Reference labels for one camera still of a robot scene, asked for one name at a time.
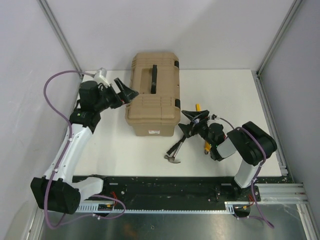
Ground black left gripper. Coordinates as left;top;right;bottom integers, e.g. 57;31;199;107
94;78;139;113

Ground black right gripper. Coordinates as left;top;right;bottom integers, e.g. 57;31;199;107
178;109;215;146

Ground tan plastic toolbox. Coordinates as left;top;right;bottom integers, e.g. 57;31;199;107
125;52;181;137

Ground steel claw hammer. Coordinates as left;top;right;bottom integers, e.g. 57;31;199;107
164;145;182;164

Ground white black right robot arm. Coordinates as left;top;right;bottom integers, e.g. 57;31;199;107
178;110;278;201

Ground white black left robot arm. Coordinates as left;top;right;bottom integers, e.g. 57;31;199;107
30;78;139;215

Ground black rubber mallet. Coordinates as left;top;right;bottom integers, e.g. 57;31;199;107
166;136;186;155

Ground yellow utility knife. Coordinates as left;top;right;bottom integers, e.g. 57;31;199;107
204;141;211;155

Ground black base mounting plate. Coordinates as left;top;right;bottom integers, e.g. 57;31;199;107
89;176;261;210

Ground yellow handle screwdriver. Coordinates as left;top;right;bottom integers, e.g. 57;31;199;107
195;103;201;112

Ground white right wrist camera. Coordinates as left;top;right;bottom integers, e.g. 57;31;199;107
209;114;222;121

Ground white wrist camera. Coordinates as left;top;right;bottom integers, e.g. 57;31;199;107
209;114;222;121
93;67;110;88

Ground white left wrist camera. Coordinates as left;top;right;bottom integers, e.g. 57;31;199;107
93;67;110;88

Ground right aluminium frame post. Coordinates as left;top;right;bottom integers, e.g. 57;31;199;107
256;0;304;77

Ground aluminium frame post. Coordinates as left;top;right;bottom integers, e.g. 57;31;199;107
36;0;82;72
256;0;304;77

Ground grey slotted cable duct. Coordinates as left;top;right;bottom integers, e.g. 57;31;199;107
76;201;249;215

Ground left aluminium frame post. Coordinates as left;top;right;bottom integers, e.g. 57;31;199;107
36;0;82;72

